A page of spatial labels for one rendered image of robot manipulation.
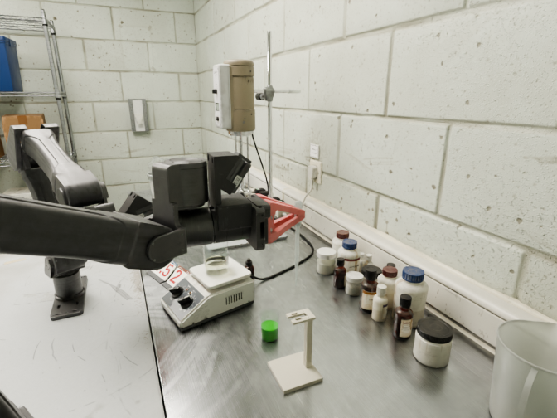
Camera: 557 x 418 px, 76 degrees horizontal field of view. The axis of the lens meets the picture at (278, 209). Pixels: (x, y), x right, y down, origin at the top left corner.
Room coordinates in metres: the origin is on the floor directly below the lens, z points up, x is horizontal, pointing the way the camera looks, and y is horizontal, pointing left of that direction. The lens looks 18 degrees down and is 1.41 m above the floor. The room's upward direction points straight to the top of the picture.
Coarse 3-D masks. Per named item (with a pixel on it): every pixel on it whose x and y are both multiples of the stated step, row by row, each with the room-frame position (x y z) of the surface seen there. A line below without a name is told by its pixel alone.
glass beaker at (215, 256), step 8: (208, 248) 0.78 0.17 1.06; (216, 248) 0.77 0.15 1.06; (224, 248) 0.79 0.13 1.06; (208, 256) 0.78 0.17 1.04; (216, 256) 0.77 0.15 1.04; (224, 256) 0.78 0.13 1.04; (208, 264) 0.78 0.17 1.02; (216, 264) 0.77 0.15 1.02; (224, 264) 0.78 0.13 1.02; (208, 272) 0.78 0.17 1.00; (216, 272) 0.77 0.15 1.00; (224, 272) 0.78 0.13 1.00
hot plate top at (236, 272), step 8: (232, 264) 0.85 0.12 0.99; (192, 272) 0.80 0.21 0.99; (200, 272) 0.80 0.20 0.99; (232, 272) 0.80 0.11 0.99; (240, 272) 0.80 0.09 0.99; (248, 272) 0.80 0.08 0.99; (200, 280) 0.76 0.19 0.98; (208, 280) 0.76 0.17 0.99; (216, 280) 0.76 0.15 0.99; (224, 280) 0.76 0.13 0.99; (232, 280) 0.76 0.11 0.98; (208, 288) 0.73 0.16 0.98
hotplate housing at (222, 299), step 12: (192, 276) 0.81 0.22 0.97; (204, 288) 0.75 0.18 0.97; (216, 288) 0.75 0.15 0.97; (228, 288) 0.76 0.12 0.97; (240, 288) 0.77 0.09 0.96; (252, 288) 0.79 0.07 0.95; (204, 300) 0.72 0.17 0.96; (216, 300) 0.73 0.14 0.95; (228, 300) 0.75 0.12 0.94; (240, 300) 0.77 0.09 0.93; (252, 300) 0.79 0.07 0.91; (168, 312) 0.73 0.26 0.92; (192, 312) 0.70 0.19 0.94; (204, 312) 0.71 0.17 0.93; (216, 312) 0.73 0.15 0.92; (228, 312) 0.75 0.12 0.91; (180, 324) 0.68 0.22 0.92; (192, 324) 0.70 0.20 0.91
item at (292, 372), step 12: (300, 312) 0.57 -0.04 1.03; (276, 360) 0.58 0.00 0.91; (288, 360) 0.58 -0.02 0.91; (300, 360) 0.58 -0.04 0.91; (276, 372) 0.55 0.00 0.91; (288, 372) 0.55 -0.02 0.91; (300, 372) 0.55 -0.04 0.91; (312, 372) 0.55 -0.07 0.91; (288, 384) 0.52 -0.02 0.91; (300, 384) 0.52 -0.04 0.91; (312, 384) 0.53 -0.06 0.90
